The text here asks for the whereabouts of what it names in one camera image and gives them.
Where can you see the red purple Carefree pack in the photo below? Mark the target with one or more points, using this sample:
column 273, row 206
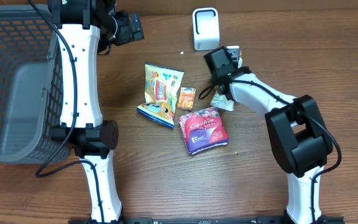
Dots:
column 203, row 130

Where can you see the yellow snack chip bag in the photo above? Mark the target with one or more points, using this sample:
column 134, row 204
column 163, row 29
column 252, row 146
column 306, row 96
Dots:
column 161, row 87

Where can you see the white barcode scanner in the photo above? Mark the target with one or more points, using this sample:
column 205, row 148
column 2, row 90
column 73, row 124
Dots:
column 206, row 32

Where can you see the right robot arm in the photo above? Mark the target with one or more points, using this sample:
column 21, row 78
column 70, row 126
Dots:
column 298, row 136

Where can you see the orange small packet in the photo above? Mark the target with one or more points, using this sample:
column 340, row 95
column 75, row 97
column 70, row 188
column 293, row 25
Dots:
column 187, row 98

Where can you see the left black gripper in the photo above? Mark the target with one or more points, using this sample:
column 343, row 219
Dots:
column 128, row 35

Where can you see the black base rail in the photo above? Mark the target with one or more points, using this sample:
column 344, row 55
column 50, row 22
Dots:
column 257, row 220

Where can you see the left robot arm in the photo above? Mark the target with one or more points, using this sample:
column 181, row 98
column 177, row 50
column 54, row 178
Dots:
column 84, row 29

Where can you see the grey plastic mesh basket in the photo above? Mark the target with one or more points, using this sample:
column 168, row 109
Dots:
column 31, row 89

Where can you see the white tube gold cap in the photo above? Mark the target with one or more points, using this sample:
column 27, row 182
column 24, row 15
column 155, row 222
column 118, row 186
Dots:
column 221, row 101

